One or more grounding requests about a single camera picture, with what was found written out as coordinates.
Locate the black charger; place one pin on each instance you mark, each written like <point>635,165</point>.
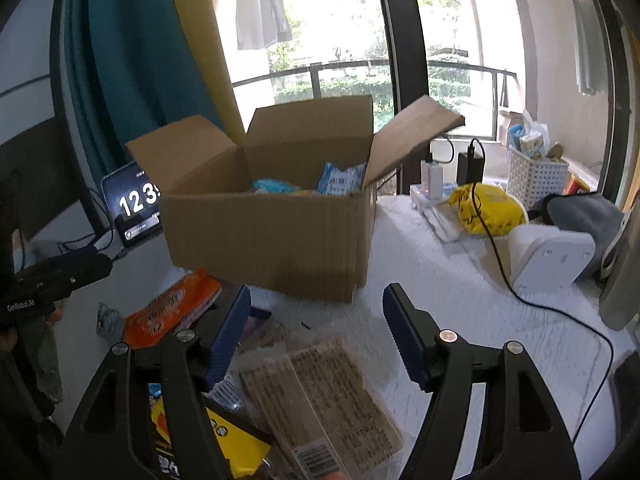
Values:
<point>470,167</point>

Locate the clear wafer biscuit pack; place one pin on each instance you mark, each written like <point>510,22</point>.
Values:
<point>325,400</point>

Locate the teal curtain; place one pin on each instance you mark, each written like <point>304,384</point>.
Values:
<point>140,60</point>

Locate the yellow black snack packet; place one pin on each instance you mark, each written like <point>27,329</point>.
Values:
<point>240,445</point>

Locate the hanging grey towel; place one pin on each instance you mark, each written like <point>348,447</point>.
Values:
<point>582,45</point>

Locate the white charger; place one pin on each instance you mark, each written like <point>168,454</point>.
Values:
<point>431,180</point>

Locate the yellow plastic bag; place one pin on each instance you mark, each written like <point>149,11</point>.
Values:
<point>495,210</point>

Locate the small pale packet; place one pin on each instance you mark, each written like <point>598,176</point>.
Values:
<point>109,321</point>

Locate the blue white packet in basket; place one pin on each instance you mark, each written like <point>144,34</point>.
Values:
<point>530,142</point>

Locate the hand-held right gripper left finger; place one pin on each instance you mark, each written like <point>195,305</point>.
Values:
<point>230,332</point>

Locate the orange box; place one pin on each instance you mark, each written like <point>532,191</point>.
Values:
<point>575,185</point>

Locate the orange snack packet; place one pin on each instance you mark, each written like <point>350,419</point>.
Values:
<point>170,307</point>

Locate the white plastic basket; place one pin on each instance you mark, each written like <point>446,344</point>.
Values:
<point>535,180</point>

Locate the hanging grey shirt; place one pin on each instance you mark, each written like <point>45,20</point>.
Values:
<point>262,10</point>

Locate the steel tumbler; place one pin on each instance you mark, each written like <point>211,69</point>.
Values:
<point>620,285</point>

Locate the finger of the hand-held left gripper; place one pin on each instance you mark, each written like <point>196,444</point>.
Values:
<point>85,267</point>

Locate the white power strip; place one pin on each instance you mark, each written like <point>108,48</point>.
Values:
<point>430,210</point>

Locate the black window frame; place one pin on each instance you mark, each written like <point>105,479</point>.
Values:
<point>400,35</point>

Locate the yellow curtain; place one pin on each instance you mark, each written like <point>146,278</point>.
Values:
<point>205,35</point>

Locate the blue white snack packet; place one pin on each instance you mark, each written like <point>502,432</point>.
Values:
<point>340,180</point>

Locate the black digital clock display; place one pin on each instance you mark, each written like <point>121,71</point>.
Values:
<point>132,205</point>

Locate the black balcony railing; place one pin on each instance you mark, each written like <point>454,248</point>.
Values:
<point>450,64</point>

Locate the white box device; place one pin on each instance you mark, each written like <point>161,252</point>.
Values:
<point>550,260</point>

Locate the brown cardboard box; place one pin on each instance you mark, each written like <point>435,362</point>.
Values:
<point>265,240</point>

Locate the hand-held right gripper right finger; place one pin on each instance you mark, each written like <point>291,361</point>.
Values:
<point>405,335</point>

